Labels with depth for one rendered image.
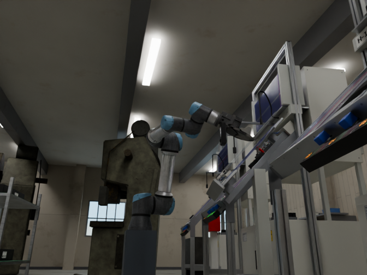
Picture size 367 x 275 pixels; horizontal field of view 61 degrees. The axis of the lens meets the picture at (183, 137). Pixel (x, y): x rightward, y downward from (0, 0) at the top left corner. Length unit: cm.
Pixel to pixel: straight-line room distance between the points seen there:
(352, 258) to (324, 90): 112
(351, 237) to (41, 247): 978
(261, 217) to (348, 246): 72
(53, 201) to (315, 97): 971
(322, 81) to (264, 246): 136
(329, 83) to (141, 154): 417
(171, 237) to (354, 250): 923
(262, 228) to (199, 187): 998
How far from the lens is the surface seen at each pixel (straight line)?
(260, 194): 165
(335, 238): 216
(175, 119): 162
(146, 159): 596
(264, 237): 162
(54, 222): 1104
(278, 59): 263
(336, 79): 257
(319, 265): 205
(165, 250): 1105
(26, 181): 792
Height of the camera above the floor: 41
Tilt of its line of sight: 21 degrees up
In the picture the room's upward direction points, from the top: 1 degrees clockwise
